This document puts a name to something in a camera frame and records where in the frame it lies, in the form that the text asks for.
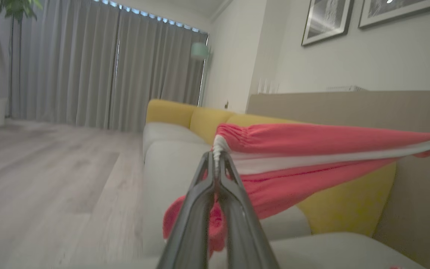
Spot black framed wall picture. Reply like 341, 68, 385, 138
358, 0, 430, 29
301, 0, 354, 47

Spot grey curtain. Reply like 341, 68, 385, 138
109, 7, 209, 132
0, 0, 120, 129

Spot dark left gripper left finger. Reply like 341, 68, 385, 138
156, 151, 216, 269

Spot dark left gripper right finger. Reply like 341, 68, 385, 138
218, 151, 281, 269

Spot grey sofa seat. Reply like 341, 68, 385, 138
155, 232, 430, 269

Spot floor lamp with teal shade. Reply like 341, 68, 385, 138
191, 35, 212, 108

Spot grey sofa seat cushion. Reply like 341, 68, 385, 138
143, 141, 311, 258
143, 122, 210, 161

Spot beige sofa backrest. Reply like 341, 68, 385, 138
246, 91, 430, 269

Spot red Bulls basketball jersey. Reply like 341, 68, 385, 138
163, 123, 430, 258

